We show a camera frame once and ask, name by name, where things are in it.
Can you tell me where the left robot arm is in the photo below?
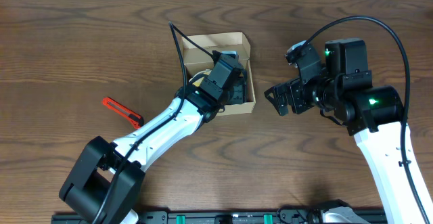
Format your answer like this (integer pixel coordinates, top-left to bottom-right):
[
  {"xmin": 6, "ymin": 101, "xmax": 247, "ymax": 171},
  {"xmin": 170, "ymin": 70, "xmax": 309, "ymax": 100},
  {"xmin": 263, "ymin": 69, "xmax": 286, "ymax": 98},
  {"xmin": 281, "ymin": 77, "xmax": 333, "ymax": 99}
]
[{"xmin": 59, "ymin": 51, "xmax": 246, "ymax": 223}]

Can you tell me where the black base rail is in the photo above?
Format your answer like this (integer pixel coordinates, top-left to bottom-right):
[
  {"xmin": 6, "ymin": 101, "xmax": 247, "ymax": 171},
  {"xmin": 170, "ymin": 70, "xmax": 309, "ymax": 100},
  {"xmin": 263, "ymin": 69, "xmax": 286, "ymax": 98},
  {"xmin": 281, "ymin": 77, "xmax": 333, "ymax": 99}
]
[{"xmin": 50, "ymin": 202, "xmax": 388, "ymax": 224}]

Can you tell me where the left black cable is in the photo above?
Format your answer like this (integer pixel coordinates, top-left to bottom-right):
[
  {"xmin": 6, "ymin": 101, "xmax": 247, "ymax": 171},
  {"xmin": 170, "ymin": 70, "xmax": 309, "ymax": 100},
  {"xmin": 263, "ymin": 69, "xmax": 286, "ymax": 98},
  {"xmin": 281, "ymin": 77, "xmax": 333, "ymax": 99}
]
[{"xmin": 91, "ymin": 21, "xmax": 217, "ymax": 224}]

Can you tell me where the yellow sticky note pad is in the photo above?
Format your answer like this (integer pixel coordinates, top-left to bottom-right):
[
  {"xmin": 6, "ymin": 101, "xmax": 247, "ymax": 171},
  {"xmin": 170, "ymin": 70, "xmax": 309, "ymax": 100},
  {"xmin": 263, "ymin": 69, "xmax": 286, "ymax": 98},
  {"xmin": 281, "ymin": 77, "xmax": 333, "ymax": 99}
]
[{"xmin": 189, "ymin": 69, "xmax": 211, "ymax": 87}]

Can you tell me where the right black cable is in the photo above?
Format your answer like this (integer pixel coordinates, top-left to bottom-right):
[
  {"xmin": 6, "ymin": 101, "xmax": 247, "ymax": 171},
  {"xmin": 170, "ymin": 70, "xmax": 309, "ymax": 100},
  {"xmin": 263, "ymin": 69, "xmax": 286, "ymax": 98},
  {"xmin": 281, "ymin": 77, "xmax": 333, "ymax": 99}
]
[{"xmin": 302, "ymin": 15, "xmax": 432, "ymax": 224}]

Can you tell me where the cardboard box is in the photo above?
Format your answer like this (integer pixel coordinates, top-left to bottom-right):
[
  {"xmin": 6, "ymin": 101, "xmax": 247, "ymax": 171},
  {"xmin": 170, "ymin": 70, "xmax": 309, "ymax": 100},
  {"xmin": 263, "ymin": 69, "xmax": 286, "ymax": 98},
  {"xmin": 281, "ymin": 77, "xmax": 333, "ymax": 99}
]
[{"xmin": 180, "ymin": 32, "xmax": 256, "ymax": 116}]

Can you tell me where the black cable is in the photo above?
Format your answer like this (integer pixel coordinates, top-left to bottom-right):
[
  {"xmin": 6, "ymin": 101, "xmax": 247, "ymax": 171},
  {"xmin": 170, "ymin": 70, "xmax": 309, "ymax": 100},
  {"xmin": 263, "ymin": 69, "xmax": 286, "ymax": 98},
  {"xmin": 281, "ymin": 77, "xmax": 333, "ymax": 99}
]
[
  {"xmin": 302, "ymin": 15, "xmax": 432, "ymax": 224},
  {"xmin": 91, "ymin": 21, "xmax": 217, "ymax": 224}
]

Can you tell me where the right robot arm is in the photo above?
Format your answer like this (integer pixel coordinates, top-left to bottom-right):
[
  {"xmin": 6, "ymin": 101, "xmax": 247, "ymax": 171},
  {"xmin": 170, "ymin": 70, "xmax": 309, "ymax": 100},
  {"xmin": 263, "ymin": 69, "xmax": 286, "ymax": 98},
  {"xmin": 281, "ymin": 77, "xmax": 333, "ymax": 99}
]
[{"xmin": 265, "ymin": 38, "xmax": 432, "ymax": 223}]

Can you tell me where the red utility knife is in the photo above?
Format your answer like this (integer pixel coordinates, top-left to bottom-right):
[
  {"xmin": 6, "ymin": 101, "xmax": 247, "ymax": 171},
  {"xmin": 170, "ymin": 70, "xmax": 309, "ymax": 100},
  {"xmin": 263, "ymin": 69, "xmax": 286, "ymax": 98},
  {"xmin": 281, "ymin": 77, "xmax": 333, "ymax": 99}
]
[{"xmin": 101, "ymin": 97, "xmax": 144, "ymax": 129}]

